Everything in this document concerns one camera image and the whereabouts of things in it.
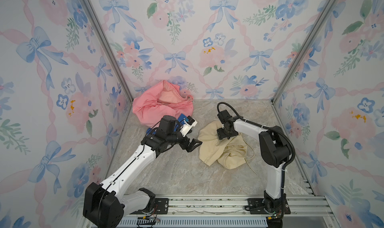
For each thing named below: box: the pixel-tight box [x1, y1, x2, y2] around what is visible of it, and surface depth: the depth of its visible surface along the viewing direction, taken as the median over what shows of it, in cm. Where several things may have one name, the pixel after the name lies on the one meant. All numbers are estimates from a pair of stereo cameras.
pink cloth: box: [132, 80, 194, 128], surface depth 102 cm
